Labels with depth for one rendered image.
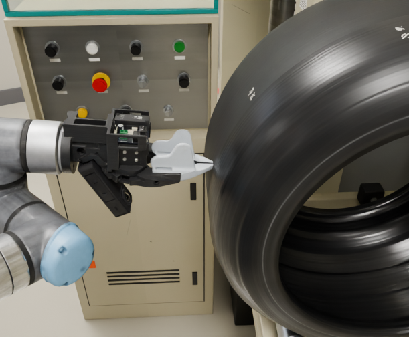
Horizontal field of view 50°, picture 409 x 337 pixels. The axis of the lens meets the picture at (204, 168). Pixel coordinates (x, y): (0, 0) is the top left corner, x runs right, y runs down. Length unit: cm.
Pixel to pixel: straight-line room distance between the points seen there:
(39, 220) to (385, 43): 47
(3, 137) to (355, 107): 44
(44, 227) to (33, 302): 157
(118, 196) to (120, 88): 70
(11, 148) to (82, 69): 72
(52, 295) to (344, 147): 179
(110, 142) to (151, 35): 71
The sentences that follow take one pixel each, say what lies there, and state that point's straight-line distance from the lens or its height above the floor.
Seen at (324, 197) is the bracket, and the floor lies 95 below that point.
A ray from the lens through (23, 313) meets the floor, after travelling 213.
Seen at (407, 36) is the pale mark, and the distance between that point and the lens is 55.
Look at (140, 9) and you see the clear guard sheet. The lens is 122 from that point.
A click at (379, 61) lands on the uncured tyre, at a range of 52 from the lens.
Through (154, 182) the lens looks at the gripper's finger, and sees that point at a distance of 62.
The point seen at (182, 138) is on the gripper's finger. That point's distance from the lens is 64.
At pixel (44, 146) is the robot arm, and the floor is 130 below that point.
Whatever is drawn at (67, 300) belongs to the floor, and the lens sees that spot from 212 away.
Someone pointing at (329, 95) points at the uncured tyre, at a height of 140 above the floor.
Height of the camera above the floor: 162
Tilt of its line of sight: 36 degrees down
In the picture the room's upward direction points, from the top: straight up
